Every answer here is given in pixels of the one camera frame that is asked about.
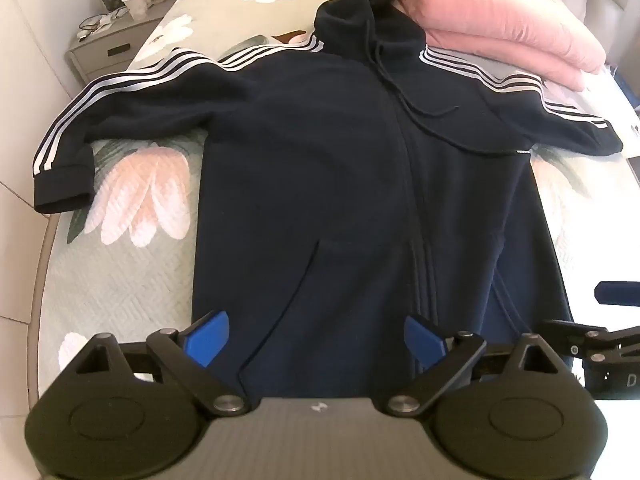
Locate eyeglasses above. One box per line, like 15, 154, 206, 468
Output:
77, 14, 118, 41

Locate navy hoodie with white stripes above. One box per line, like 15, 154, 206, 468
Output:
32, 0, 625, 401

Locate pink folded duvet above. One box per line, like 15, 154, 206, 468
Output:
387, 0, 608, 92

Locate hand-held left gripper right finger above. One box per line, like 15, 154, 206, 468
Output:
385, 314, 573, 418

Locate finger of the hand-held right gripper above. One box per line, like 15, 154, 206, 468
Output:
594, 281, 640, 307
541, 319, 640, 363

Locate beige nightstand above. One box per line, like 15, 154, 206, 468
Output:
67, 0, 173, 86

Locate floral quilted bedspread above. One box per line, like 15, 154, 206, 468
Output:
37, 0, 640, 401

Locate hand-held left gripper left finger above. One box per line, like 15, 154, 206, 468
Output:
75, 310, 248, 417

